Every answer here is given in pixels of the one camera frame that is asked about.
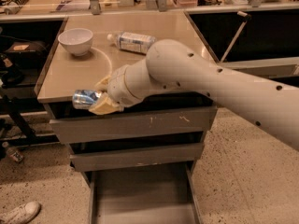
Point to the grey top drawer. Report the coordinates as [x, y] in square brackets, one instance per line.
[133, 125]

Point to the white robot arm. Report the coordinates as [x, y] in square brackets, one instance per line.
[172, 66]

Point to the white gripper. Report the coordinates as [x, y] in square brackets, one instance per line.
[121, 87]

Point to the clear plastic water bottle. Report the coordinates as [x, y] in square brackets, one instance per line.
[132, 42]

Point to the grey open bottom drawer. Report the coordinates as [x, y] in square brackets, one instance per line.
[156, 194]

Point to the black bag under shelf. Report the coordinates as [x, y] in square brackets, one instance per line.
[30, 54]

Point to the grey middle drawer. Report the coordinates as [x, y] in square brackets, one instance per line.
[136, 157]

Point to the small bottle on floor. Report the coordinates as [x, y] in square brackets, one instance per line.
[12, 152]

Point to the white ceramic bowl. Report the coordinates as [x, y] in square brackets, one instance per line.
[77, 41]

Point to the silver blue redbull can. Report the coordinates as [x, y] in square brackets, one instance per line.
[84, 99]

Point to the grey drawer cabinet with counter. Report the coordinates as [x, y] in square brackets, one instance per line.
[66, 73]

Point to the white sneaker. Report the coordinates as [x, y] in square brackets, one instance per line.
[22, 214]

